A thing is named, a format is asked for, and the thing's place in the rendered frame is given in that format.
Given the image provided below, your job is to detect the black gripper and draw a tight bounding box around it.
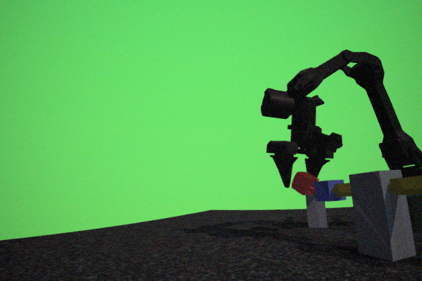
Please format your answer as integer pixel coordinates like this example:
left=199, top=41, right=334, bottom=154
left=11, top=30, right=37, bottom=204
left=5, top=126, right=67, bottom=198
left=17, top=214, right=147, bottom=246
left=266, top=120, right=334, bottom=188

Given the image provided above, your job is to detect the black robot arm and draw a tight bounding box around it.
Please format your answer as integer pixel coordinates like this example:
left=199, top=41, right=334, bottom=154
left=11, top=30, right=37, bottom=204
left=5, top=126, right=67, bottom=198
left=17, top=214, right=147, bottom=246
left=261, top=50, right=422, bottom=178

